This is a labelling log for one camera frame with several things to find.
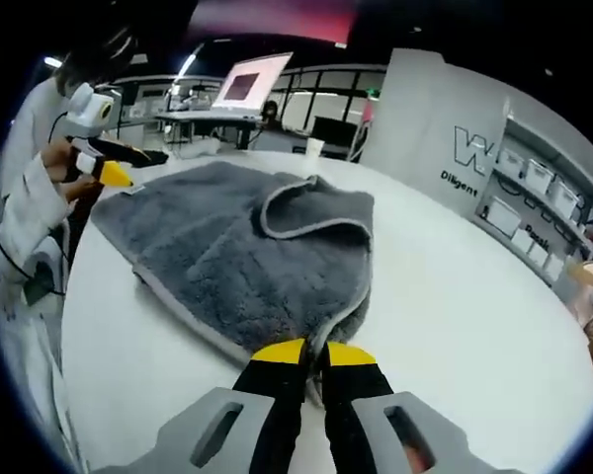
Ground person's head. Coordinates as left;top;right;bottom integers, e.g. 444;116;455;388
53;24;137;100

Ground grey metal shelving rack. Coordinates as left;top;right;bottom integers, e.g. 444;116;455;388
473;116;593;292

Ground black cable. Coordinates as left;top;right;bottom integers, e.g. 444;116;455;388
46;111;70;149

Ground white projection screen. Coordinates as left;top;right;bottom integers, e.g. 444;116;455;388
211;51;296;114

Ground person's left hand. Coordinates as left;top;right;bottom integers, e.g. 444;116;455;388
40;137;103;204

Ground person in white coat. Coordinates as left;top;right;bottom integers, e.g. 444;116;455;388
0;78;90;474

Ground black monitor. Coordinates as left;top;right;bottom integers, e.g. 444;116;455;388
313;116;360;148

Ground grey fluffy towel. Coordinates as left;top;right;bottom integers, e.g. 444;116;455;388
89;161;377;369

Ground grey desk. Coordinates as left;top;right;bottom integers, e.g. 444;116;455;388
153;109;273;152

